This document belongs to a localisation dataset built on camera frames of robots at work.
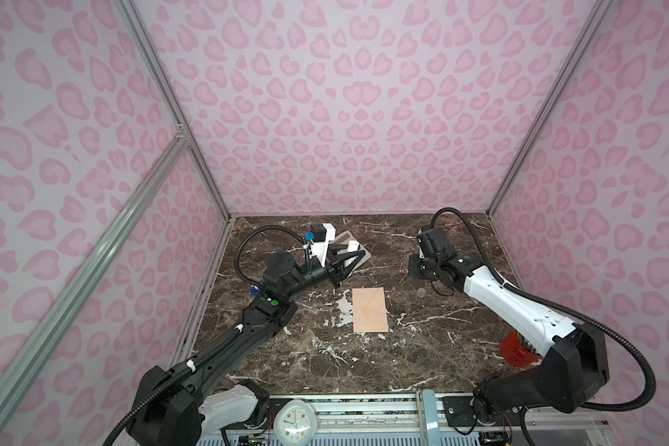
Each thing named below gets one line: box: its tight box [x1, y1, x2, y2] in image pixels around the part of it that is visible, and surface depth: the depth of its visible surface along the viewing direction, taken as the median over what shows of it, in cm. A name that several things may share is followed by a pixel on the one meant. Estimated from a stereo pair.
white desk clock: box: [273, 398, 318, 446], surface depth 71 cm
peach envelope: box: [352, 287, 389, 333], surface depth 95 cm
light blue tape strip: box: [421, 389, 441, 446], surface depth 70 cm
